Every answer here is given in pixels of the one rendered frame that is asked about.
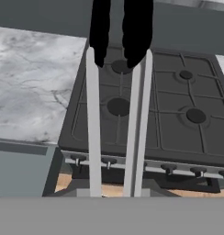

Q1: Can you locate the black gas hob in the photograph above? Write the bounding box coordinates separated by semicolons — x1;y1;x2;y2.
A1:
57;39;224;182

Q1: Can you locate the grey open drawer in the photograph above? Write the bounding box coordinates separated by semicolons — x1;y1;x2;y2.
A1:
0;137;64;198

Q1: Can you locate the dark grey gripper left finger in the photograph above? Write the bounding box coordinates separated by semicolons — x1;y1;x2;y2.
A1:
42;178;92;198

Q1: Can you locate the black oven front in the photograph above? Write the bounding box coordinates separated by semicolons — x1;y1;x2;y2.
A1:
70;166;222;194

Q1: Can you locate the black hob knob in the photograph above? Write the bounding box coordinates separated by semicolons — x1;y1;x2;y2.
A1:
160;163;178;176
100;156;118;171
190;166;207;179
70;153;87;168

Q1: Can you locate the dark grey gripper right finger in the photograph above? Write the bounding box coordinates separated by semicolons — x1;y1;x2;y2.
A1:
142;178;183;198

